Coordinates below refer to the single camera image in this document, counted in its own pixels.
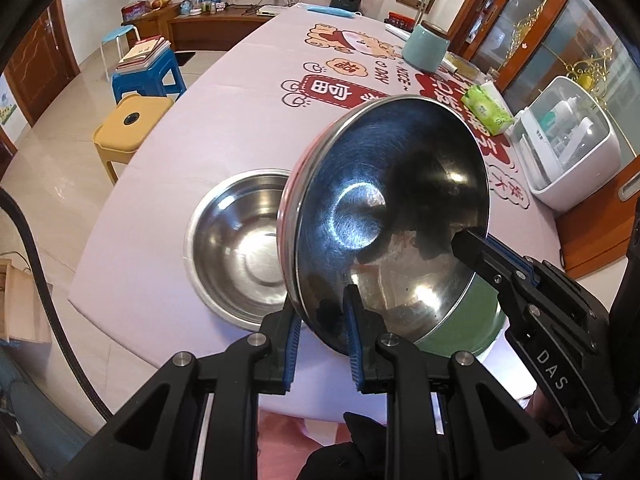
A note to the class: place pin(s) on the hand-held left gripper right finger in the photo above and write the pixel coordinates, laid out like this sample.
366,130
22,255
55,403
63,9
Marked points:
355,350

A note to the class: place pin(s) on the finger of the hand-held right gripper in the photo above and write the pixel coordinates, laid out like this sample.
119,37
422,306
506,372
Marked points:
472,247
520,262

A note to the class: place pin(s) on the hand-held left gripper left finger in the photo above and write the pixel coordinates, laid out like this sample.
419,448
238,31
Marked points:
290,355

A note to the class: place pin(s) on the green plate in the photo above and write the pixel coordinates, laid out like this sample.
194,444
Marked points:
465,327

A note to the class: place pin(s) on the wide steel bowl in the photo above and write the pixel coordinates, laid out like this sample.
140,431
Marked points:
235,260

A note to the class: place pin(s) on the pink steel bowl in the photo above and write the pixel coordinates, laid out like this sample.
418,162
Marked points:
380,185

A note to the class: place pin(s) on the white sterilizer cabinet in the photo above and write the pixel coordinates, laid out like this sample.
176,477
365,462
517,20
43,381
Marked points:
590,180

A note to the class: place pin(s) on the green tissue pack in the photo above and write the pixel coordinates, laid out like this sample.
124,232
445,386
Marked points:
487,110

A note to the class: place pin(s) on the cling film roll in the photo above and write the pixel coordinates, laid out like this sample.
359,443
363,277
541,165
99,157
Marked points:
449,65

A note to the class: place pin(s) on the teal canister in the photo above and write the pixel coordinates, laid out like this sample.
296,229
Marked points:
422,50

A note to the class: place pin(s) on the glass display cabinet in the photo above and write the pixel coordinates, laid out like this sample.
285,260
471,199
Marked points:
540,20

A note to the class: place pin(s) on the cardboard box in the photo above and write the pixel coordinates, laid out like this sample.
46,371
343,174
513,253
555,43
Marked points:
22,305

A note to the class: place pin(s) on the black appliance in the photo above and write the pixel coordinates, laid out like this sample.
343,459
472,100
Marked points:
345,0

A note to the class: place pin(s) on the yellow plastic stool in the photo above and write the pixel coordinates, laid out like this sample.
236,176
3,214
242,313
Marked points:
130,125

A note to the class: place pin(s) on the blue face mask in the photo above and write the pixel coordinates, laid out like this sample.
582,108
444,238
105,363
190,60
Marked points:
325,9

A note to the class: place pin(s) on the blue plastic stool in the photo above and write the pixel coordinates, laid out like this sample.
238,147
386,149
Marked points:
145,82

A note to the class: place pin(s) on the wooden television cabinet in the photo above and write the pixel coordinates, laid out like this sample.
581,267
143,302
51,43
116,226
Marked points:
210,30

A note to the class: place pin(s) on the stack of books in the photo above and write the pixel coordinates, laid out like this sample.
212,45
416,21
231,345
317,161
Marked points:
145,50

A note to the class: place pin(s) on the wooden room door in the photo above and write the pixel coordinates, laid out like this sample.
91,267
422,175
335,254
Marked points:
40,75

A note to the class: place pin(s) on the red gift box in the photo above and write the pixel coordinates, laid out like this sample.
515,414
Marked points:
135,11

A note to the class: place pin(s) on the colourful wall poster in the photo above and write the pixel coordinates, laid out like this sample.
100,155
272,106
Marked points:
5,105

